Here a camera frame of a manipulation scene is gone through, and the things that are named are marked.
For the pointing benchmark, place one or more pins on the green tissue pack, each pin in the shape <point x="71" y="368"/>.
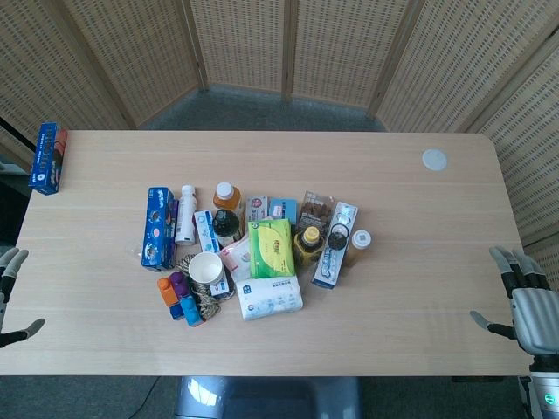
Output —
<point x="270" y="251"/>

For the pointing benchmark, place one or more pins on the brown drink bottle white cap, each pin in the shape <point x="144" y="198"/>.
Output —
<point x="360" y="244"/>

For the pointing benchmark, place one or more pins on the blue white carton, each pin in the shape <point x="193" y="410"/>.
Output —
<point x="222" y="288"/>

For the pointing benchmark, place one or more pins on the orange juice bottle white cap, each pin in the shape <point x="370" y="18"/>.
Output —
<point x="228" y="198"/>

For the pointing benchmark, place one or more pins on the long blue Oreo box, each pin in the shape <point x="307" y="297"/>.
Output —
<point x="46" y="159"/>

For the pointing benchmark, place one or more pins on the brown snack bag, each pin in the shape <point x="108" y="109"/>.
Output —
<point x="316" y="209"/>

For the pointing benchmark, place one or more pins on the dark blue toy block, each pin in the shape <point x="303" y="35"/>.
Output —
<point x="176" y="311"/>

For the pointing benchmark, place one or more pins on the white paper cup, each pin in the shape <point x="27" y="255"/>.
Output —
<point x="205" y="267"/>

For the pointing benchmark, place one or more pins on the yellow cap tea bottle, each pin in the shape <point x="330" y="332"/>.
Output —
<point x="309" y="244"/>

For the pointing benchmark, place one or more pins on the dark tea bottle black cap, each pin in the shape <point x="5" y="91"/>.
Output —
<point x="225" y="227"/>

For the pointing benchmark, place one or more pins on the wide blue Oreo box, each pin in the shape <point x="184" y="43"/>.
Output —
<point x="157" y="231"/>

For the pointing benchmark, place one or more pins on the pink wet wipes pack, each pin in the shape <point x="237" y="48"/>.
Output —
<point x="236" y="259"/>

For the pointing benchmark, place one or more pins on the white plastic bottle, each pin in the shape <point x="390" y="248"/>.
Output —
<point x="185" y="218"/>

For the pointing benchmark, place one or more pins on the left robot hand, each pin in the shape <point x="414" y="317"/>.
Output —
<point x="9" y="266"/>

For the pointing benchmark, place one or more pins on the orange toy block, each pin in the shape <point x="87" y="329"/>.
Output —
<point x="165" y="291"/>

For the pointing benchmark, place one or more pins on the light blue small box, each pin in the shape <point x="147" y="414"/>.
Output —
<point x="283" y="208"/>

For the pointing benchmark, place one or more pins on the bamboo folding screen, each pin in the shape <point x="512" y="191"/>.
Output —
<point x="332" y="48"/>

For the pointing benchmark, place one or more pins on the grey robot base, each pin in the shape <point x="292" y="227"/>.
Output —
<point x="266" y="399"/>

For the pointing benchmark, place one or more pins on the white tissue pack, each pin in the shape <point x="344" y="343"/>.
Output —
<point x="270" y="299"/>

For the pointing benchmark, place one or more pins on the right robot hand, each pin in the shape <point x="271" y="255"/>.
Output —
<point x="535" y="314"/>

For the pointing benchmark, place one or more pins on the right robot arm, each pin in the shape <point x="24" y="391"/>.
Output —
<point x="543" y="388"/>

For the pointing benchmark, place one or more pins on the light blue toy block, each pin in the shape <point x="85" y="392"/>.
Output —
<point x="192" y="309"/>

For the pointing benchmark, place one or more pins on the purple toy block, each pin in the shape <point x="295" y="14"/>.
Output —
<point x="179" y="284"/>

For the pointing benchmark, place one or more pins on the white round grommet cover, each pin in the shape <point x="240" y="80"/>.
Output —
<point x="435" y="159"/>

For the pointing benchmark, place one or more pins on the blue and white packet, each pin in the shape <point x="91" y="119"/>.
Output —
<point x="204" y="233"/>

